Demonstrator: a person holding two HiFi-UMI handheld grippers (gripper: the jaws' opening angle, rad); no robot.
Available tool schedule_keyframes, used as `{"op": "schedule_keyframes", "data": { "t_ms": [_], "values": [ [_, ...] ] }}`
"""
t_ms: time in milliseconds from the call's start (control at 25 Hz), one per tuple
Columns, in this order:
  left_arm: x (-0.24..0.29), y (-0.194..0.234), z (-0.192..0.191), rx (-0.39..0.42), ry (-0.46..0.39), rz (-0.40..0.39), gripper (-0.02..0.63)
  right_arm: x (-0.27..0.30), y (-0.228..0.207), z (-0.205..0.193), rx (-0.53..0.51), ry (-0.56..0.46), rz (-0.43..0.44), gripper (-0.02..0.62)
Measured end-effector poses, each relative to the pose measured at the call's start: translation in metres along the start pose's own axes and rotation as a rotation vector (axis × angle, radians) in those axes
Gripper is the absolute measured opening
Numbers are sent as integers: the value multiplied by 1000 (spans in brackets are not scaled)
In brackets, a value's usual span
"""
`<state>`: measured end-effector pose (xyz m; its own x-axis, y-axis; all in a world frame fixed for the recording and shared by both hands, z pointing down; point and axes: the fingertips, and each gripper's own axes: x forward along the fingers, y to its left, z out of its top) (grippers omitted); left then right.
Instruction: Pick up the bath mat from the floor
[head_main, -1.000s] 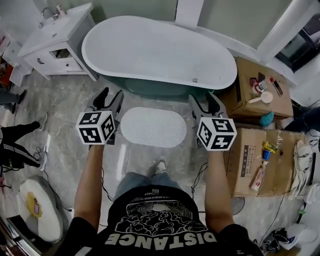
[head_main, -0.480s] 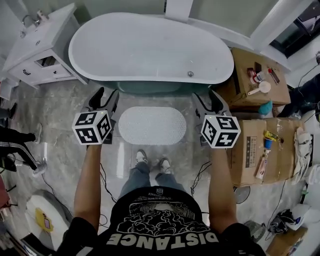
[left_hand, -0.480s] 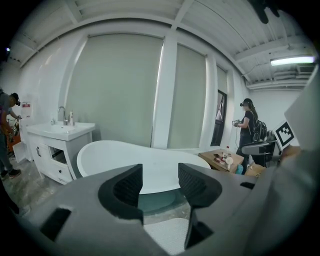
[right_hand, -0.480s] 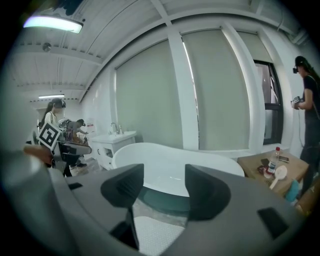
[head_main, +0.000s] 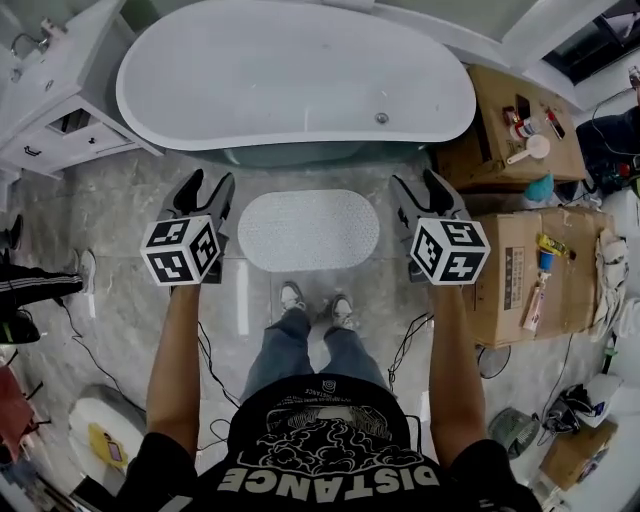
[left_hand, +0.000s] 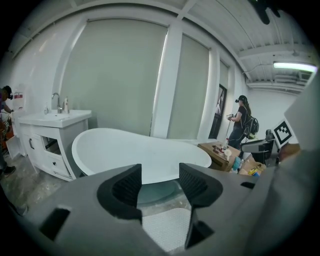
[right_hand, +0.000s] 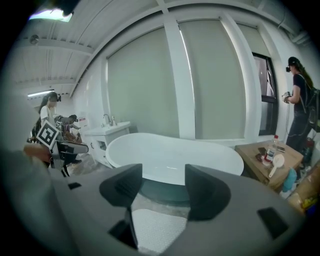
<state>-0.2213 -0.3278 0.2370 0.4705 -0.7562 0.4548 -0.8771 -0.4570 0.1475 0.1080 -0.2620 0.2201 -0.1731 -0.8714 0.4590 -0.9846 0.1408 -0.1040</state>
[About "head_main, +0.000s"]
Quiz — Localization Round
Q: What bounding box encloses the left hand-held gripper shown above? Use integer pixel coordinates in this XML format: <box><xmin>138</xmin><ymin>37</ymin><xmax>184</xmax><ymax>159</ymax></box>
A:
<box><xmin>139</xmin><ymin>168</ymin><xmax>236</xmax><ymax>287</ymax></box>

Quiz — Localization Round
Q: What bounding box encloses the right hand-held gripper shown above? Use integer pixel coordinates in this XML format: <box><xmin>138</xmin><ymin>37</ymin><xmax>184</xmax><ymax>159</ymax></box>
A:
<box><xmin>389</xmin><ymin>168</ymin><xmax>491</xmax><ymax>287</ymax></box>

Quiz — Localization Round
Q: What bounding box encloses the white perforated bath mat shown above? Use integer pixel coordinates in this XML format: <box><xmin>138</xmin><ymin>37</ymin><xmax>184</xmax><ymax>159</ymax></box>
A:
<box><xmin>237</xmin><ymin>188</ymin><xmax>381</xmax><ymax>274</ymax></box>

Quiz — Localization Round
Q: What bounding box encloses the green and white bathtub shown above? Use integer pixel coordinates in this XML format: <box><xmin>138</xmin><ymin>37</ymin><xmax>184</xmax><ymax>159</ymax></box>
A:
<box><xmin>115</xmin><ymin>0</ymin><xmax>477</xmax><ymax>169</ymax></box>

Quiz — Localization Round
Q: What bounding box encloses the person's left forearm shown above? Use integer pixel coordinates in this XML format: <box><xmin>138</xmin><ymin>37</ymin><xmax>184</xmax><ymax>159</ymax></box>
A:
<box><xmin>144</xmin><ymin>283</ymin><xmax>205</xmax><ymax>455</ymax></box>

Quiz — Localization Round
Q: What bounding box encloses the person's right forearm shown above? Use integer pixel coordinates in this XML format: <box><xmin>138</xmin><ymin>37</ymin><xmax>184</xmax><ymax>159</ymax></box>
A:
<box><xmin>426</xmin><ymin>283</ymin><xmax>490</xmax><ymax>460</ymax></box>

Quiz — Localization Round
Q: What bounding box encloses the cardboard box with printed side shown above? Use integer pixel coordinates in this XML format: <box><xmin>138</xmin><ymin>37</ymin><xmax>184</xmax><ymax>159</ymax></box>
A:
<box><xmin>432</xmin><ymin>63</ymin><xmax>589</xmax><ymax>191</ymax></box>

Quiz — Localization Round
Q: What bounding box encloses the teal cloth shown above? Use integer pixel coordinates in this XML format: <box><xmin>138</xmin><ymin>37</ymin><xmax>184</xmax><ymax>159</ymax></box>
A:
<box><xmin>524</xmin><ymin>172</ymin><xmax>555</xmax><ymax>202</ymax></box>

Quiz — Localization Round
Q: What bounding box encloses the white plastic scoop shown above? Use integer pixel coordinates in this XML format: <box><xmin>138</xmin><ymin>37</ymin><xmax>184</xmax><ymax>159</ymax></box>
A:
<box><xmin>505</xmin><ymin>134</ymin><xmax>552</xmax><ymax>166</ymax></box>

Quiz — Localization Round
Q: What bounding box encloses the white bottle with red cap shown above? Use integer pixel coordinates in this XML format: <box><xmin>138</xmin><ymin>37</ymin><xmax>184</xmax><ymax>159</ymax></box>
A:
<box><xmin>509</xmin><ymin>117</ymin><xmax>544</xmax><ymax>144</ymax></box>

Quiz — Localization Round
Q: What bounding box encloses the person's left shoe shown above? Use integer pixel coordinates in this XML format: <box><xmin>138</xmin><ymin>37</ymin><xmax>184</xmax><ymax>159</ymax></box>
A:
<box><xmin>279</xmin><ymin>280</ymin><xmax>307</xmax><ymax>314</ymax></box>

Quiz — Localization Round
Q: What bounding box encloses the person's shoe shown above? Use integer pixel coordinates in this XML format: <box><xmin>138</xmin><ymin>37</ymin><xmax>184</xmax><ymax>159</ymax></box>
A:
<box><xmin>327</xmin><ymin>294</ymin><xmax>355</xmax><ymax>331</ymax></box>
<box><xmin>279</xmin><ymin>280</ymin><xmax>307</xmax><ymax>314</ymax></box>

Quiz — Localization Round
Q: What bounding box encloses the yellow tube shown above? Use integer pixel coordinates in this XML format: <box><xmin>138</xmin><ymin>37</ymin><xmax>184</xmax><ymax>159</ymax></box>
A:
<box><xmin>535</xmin><ymin>233</ymin><xmax>576</xmax><ymax>260</ymax></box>

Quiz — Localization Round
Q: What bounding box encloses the person's right shoe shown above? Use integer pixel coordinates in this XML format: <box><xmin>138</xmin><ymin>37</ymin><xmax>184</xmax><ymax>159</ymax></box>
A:
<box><xmin>327</xmin><ymin>294</ymin><xmax>355</xmax><ymax>331</ymax></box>

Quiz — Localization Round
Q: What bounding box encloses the dark slim remote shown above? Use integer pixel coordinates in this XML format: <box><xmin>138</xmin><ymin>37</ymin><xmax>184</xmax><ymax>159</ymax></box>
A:
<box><xmin>544</xmin><ymin>109</ymin><xmax>567</xmax><ymax>141</ymax></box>

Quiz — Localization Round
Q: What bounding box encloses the person's left leg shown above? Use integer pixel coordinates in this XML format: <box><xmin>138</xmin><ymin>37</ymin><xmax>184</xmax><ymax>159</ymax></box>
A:
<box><xmin>239</xmin><ymin>307</ymin><xmax>316</xmax><ymax>402</ymax></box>

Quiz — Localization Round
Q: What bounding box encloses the person's leg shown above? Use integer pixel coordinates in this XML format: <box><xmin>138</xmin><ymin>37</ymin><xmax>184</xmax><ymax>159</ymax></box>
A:
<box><xmin>239</xmin><ymin>307</ymin><xmax>316</xmax><ymax>402</ymax></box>
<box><xmin>322</xmin><ymin>327</ymin><xmax>391</xmax><ymax>397</ymax></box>

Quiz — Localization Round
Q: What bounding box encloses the person's right leg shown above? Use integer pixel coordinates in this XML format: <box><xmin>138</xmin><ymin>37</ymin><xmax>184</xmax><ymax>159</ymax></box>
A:
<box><xmin>322</xmin><ymin>327</ymin><xmax>391</xmax><ymax>397</ymax></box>

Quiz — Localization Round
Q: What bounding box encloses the large flat cardboard box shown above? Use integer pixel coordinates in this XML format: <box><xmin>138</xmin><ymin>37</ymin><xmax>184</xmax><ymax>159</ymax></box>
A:
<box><xmin>462</xmin><ymin>207</ymin><xmax>619</xmax><ymax>349</ymax></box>

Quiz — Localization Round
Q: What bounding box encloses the white vanity cabinet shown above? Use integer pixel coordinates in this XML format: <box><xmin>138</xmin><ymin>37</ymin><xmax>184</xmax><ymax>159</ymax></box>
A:
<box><xmin>0</xmin><ymin>0</ymin><xmax>166</xmax><ymax>181</ymax></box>

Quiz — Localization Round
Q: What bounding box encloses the white towel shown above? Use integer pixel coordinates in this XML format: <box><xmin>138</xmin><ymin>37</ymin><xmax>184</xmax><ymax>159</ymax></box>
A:
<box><xmin>592</xmin><ymin>227</ymin><xmax>631</xmax><ymax>344</ymax></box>

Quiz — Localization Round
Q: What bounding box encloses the chrome faucet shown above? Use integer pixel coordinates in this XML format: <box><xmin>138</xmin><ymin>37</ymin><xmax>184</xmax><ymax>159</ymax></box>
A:
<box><xmin>10</xmin><ymin>18</ymin><xmax>67</xmax><ymax>55</ymax></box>

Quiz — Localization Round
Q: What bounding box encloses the white egg-shaped cushion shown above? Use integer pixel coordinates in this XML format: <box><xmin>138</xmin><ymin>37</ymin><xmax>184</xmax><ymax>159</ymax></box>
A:
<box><xmin>67</xmin><ymin>384</ymin><xmax>149</xmax><ymax>481</ymax></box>

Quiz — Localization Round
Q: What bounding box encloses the green mesh basket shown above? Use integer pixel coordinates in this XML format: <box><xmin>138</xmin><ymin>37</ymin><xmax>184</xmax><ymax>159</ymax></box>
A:
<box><xmin>488</xmin><ymin>407</ymin><xmax>541</xmax><ymax>459</ymax></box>

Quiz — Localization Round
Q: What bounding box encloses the pink phone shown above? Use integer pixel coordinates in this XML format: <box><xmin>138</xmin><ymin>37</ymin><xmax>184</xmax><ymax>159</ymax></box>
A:
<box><xmin>102</xmin><ymin>434</ymin><xmax>124</xmax><ymax>464</ymax></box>

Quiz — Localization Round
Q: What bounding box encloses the small cardboard box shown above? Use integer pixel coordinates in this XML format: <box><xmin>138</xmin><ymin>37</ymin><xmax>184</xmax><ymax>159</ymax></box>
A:
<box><xmin>538</xmin><ymin>419</ymin><xmax>620</xmax><ymax>492</ymax></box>

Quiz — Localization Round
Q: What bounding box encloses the right hand-held gripper cable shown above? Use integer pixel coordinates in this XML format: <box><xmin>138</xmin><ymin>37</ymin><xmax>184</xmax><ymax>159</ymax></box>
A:
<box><xmin>387</xmin><ymin>313</ymin><xmax>434</xmax><ymax>396</ymax></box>

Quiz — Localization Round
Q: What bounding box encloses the hand-held gripper cable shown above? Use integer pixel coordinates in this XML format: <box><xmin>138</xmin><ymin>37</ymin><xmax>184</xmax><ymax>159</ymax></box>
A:
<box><xmin>197</xmin><ymin>319</ymin><xmax>242</xmax><ymax>407</ymax></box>
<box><xmin>387</xmin><ymin>313</ymin><xmax>434</xmax><ymax>396</ymax></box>

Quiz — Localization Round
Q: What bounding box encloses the left hand-held gripper cable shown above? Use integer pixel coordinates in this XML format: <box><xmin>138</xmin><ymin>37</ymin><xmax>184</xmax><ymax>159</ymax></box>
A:
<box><xmin>197</xmin><ymin>319</ymin><xmax>242</xmax><ymax>407</ymax></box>

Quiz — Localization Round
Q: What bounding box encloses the black cable tangle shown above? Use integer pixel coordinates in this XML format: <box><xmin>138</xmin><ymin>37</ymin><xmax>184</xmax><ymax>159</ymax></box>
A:
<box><xmin>542</xmin><ymin>384</ymin><xmax>609</xmax><ymax>434</ymax></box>

